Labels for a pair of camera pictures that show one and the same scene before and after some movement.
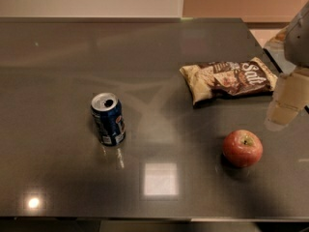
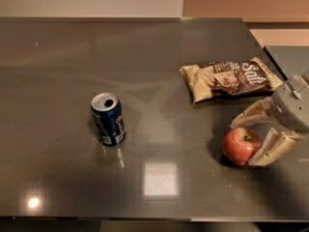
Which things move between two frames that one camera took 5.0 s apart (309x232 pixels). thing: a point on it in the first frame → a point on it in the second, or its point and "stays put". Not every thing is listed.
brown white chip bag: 214,78 stays put
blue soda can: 106,109 stays put
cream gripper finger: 290,97 → 263,111
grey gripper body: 297,39 → 291,108
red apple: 242,148 stays put
